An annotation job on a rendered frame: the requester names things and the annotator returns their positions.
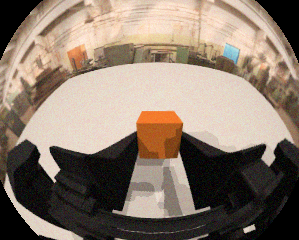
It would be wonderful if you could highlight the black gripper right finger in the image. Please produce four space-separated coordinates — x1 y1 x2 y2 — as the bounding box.
178 132 266 211

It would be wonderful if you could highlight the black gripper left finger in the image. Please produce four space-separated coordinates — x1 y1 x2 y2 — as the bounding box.
49 131 138 212

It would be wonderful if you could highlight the orange block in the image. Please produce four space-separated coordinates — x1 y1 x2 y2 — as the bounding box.
136 111 184 159

